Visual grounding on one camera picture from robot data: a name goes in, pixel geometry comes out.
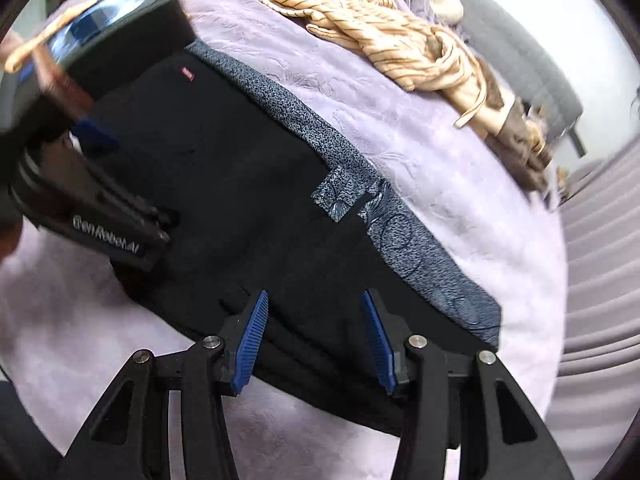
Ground grey curtain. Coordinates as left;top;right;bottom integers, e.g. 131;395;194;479
542;142;640;466

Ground beige striped garment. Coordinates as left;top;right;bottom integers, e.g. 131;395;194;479
244;0;490;133

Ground brown grey garment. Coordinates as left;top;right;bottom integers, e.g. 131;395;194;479
480;75;563;198

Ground person's left hand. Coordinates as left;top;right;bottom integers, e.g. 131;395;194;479
4;21;96;117

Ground grey headboard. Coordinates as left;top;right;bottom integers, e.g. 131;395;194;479
412;0;587;158

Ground beige round cushion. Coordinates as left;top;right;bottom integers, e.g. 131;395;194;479
425;0;466;26

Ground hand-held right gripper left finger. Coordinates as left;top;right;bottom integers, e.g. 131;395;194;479
55;289;271;480

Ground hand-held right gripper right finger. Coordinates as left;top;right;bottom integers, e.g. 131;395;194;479
361;289;576;480

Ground purple blanket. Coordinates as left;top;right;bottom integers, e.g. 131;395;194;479
0;0;568;480

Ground black pants with blue stripe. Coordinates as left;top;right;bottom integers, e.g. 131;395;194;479
65;40;503;441

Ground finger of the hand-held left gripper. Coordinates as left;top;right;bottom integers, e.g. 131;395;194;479
70;115;122;155

